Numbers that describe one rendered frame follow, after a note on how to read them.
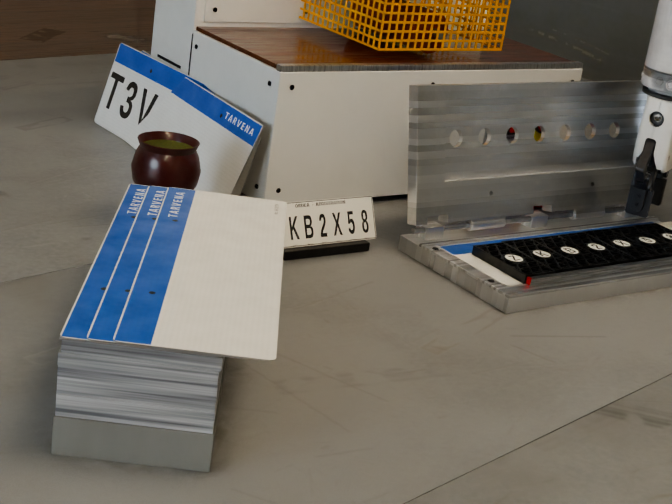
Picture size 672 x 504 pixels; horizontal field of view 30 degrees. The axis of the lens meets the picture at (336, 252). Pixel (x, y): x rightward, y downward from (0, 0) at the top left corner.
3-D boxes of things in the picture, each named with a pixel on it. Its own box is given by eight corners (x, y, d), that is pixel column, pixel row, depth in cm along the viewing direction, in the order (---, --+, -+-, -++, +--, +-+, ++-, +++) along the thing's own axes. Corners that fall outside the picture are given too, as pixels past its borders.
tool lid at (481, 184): (418, 85, 154) (408, 84, 155) (415, 238, 157) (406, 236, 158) (657, 80, 179) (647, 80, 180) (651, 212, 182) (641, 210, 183)
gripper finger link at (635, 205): (652, 176, 168) (641, 223, 171) (658, 171, 171) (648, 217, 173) (629, 170, 170) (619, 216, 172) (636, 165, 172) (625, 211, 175)
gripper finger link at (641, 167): (646, 152, 165) (641, 187, 169) (665, 125, 171) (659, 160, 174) (637, 150, 166) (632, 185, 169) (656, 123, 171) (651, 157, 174)
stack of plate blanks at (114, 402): (209, 472, 103) (223, 356, 99) (50, 454, 102) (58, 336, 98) (237, 288, 140) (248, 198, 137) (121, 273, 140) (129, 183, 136)
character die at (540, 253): (552, 279, 151) (554, 270, 151) (499, 250, 159) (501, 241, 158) (581, 275, 154) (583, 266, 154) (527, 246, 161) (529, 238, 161)
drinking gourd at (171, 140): (131, 236, 151) (139, 148, 147) (121, 212, 158) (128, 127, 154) (200, 238, 153) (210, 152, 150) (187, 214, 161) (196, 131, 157)
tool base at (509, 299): (505, 314, 144) (511, 284, 143) (397, 249, 160) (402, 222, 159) (744, 274, 170) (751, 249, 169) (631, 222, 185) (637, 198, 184)
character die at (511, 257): (524, 284, 148) (526, 275, 148) (471, 254, 156) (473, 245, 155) (554, 280, 151) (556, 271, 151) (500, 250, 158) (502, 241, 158)
